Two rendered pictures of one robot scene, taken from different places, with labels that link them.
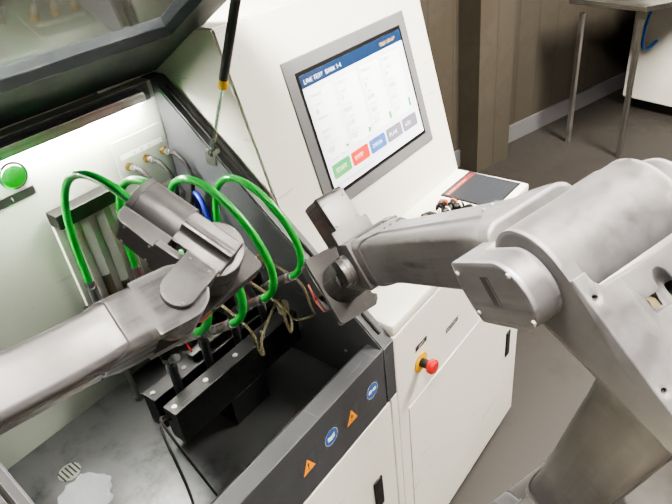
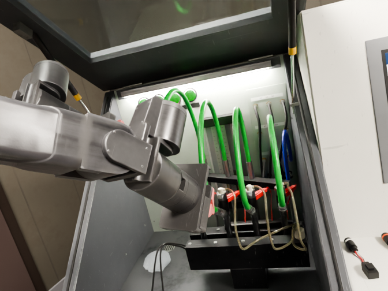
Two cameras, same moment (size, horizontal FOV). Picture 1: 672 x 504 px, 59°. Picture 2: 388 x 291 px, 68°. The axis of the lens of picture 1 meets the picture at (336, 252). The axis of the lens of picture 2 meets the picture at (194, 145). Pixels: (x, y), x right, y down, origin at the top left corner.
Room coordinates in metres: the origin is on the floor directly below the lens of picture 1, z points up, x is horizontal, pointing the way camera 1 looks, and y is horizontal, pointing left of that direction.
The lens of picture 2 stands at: (0.51, -0.37, 1.48)
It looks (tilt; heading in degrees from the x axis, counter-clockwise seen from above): 15 degrees down; 64
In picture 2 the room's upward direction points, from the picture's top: 13 degrees counter-clockwise
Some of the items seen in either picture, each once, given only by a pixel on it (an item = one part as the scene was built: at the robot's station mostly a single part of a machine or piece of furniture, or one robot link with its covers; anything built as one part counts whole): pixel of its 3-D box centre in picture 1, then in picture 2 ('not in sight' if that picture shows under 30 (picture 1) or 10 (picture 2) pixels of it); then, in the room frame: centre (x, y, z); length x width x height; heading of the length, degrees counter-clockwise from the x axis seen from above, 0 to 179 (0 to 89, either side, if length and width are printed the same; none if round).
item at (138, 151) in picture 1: (160, 199); (271, 131); (1.18, 0.37, 1.20); 0.13 x 0.03 x 0.31; 138
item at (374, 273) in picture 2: not in sight; (359, 256); (1.03, -0.02, 0.99); 0.12 x 0.02 x 0.02; 57
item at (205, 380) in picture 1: (231, 375); (247, 255); (0.91, 0.25, 0.91); 0.34 x 0.10 x 0.15; 138
